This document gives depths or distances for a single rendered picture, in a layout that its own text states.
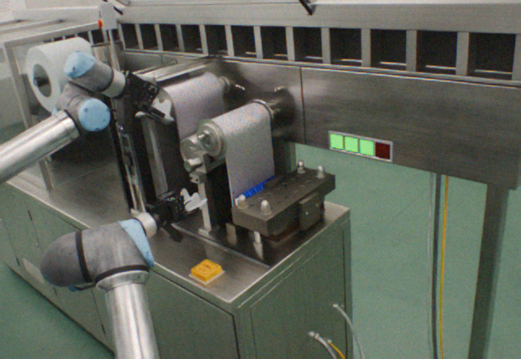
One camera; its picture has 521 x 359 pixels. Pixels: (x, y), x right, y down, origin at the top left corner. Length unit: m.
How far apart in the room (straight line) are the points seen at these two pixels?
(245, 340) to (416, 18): 1.10
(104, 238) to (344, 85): 0.95
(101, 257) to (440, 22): 1.07
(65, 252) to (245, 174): 0.84
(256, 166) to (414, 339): 1.31
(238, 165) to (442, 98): 0.71
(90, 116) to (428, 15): 0.95
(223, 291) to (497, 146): 0.90
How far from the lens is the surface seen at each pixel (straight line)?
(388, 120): 1.62
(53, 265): 1.12
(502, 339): 2.75
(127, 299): 1.06
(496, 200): 1.76
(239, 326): 1.57
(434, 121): 1.55
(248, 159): 1.75
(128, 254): 1.08
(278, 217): 1.63
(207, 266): 1.60
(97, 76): 1.37
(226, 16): 1.96
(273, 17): 1.80
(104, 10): 2.02
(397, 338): 2.66
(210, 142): 1.66
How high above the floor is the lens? 1.82
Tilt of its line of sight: 23 degrees down
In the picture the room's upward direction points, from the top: 6 degrees counter-clockwise
